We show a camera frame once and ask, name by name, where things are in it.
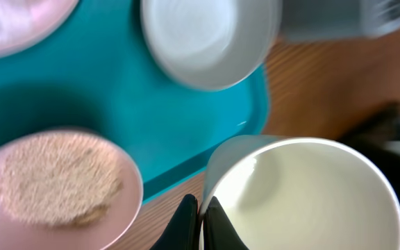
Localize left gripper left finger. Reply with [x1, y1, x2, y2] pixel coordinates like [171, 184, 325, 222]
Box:
[150, 194, 198, 250]

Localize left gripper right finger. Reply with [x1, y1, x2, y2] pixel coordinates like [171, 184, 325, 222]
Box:
[203, 197, 249, 250]

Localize white cup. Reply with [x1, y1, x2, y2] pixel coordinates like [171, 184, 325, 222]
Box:
[199, 135, 400, 250]

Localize rice leftovers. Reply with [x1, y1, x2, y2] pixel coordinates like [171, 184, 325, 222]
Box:
[0, 133, 122, 226]

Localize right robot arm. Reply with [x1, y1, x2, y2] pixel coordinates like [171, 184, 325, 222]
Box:
[337, 102, 400, 203]

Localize grey dishwasher rack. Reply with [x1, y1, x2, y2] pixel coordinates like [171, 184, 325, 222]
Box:
[281, 0, 400, 42]

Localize teal plastic serving tray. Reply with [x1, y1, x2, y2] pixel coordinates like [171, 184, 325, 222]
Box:
[0, 1, 269, 201]

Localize grey bowl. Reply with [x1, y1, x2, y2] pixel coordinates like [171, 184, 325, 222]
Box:
[140, 0, 283, 91]

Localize large pink plate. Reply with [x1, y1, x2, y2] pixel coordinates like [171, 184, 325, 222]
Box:
[0, 0, 78, 58]

